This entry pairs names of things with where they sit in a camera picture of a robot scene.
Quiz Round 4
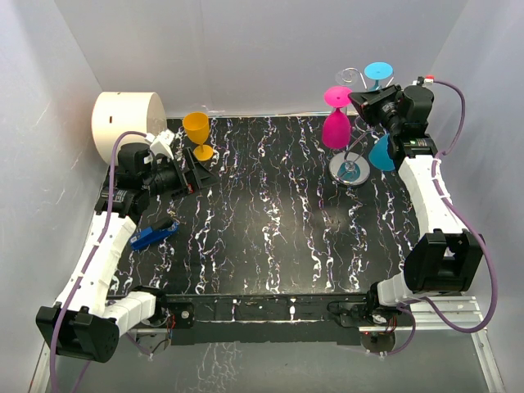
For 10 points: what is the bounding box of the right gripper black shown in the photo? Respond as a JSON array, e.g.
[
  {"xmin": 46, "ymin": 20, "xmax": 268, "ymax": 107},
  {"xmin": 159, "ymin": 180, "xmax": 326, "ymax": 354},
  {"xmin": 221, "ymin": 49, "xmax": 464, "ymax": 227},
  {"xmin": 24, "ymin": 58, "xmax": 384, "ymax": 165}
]
[{"xmin": 349, "ymin": 84, "xmax": 403, "ymax": 135}]

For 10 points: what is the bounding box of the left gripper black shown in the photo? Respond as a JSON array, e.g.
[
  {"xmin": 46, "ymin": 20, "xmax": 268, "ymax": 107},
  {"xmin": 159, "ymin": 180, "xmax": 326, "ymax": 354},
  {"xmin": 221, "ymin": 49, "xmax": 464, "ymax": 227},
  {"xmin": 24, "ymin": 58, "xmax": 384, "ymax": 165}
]
[{"xmin": 142, "ymin": 148, "xmax": 221, "ymax": 200}]

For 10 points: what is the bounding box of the pink plastic wine glass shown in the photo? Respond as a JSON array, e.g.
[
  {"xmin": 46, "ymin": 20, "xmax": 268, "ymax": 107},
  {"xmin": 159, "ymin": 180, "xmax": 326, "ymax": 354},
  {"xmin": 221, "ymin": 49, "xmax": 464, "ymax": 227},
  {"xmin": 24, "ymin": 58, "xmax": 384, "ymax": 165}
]
[{"xmin": 322, "ymin": 86, "xmax": 351, "ymax": 149}]

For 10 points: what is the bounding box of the yellow plastic wine glass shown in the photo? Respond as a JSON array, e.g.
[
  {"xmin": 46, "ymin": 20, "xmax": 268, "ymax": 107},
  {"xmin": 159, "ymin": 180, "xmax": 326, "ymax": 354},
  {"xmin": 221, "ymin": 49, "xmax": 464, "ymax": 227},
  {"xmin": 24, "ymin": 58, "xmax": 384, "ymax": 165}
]
[{"xmin": 183, "ymin": 111, "xmax": 214, "ymax": 161}]

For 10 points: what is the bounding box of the blue wine glass front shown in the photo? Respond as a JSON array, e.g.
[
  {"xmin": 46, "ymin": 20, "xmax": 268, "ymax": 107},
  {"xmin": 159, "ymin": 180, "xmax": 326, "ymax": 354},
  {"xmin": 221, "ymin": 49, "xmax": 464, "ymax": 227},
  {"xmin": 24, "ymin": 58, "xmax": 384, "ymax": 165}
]
[{"xmin": 368, "ymin": 133, "xmax": 395, "ymax": 172}]

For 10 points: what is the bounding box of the blue wine glass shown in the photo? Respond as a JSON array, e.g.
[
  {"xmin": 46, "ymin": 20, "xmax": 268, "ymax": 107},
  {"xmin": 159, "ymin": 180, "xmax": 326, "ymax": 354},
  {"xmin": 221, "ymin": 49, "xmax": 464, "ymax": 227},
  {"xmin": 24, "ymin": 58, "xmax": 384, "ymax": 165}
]
[
  {"xmin": 368, "ymin": 133, "xmax": 395, "ymax": 172},
  {"xmin": 364, "ymin": 61, "xmax": 394, "ymax": 91}
]

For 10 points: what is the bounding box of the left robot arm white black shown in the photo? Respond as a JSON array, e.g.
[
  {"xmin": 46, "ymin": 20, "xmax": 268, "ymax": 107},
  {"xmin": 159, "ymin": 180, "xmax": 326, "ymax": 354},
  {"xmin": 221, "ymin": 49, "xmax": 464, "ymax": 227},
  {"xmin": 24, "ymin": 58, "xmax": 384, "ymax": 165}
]
[{"xmin": 36, "ymin": 142, "xmax": 218, "ymax": 363}]

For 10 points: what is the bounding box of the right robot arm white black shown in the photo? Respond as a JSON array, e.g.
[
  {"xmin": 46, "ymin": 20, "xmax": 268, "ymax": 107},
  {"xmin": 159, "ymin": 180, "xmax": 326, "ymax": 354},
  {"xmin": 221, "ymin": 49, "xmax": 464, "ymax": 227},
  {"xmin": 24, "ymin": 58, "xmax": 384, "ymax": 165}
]
[{"xmin": 349, "ymin": 83, "xmax": 484, "ymax": 325}]

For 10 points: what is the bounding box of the blue wine glass rear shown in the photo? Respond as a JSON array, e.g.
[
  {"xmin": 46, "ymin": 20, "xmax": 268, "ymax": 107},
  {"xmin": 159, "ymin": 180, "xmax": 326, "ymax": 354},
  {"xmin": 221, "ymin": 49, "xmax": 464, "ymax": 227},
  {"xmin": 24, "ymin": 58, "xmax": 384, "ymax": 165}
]
[{"xmin": 364, "ymin": 61, "xmax": 394, "ymax": 91}]

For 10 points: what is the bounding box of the blue black clip tool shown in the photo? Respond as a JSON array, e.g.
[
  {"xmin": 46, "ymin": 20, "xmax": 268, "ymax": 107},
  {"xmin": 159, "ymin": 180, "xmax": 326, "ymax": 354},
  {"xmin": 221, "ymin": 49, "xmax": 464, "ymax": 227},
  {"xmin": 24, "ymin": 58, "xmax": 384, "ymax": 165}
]
[{"xmin": 129, "ymin": 218, "xmax": 178, "ymax": 251}]

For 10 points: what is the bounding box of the white cylindrical container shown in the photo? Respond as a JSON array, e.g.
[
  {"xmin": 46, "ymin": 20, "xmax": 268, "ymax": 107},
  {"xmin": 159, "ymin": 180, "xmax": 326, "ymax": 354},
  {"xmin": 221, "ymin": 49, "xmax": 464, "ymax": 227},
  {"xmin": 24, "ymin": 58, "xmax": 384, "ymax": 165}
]
[{"xmin": 91, "ymin": 92, "xmax": 167, "ymax": 164}]

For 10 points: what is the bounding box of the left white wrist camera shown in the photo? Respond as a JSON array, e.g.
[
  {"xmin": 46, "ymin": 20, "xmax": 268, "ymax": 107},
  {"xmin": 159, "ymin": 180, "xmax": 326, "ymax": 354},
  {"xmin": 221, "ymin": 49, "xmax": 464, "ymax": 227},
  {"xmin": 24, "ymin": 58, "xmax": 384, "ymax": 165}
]
[{"xmin": 144, "ymin": 129, "xmax": 175, "ymax": 160}]

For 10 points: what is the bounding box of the silver wire glass rack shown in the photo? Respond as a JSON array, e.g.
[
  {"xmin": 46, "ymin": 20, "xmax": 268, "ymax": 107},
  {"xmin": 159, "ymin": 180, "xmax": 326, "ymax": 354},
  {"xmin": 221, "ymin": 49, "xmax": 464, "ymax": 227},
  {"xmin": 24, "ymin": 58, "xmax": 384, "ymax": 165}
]
[{"xmin": 329, "ymin": 67, "xmax": 394, "ymax": 187}]

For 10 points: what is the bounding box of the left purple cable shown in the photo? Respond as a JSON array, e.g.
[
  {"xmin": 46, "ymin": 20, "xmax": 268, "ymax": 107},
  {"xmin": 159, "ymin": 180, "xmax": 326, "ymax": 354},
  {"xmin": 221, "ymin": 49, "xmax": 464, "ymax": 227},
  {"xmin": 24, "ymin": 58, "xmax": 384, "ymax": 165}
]
[{"xmin": 47, "ymin": 130, "xmax": 153, "ymax": 392}]

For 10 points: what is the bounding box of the purple cable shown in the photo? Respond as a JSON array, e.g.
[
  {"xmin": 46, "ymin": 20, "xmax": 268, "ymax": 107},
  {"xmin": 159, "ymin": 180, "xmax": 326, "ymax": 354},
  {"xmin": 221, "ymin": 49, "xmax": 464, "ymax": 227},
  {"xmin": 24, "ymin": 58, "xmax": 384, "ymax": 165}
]
[
  {"xmin": 392, "ymin": 79, "xmax": 499, "ymax": 357},
  {"xmin": 47, "ymin": 130, "xmax": 153, "ymax": 392}
]

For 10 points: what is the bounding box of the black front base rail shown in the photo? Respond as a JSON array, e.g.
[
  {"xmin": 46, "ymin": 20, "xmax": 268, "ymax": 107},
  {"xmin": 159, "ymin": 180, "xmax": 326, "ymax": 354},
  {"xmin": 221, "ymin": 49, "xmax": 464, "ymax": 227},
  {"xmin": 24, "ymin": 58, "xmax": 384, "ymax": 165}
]
[{"xmin": 164, "ymin": 293, "xmax": 395, "ymax": 346}]

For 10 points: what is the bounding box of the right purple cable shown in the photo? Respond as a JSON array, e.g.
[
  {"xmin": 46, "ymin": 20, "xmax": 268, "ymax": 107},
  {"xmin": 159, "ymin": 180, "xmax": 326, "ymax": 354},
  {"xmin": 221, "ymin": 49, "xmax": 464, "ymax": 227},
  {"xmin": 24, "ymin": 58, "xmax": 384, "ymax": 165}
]
[{"xmin": 392, "ymin": 79, "xmax": 499, "ymax": 357}]

